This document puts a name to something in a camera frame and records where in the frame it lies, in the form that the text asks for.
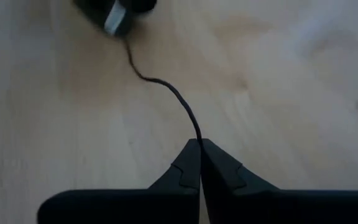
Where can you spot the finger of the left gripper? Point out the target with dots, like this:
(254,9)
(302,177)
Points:
(244,205)
(166,205)

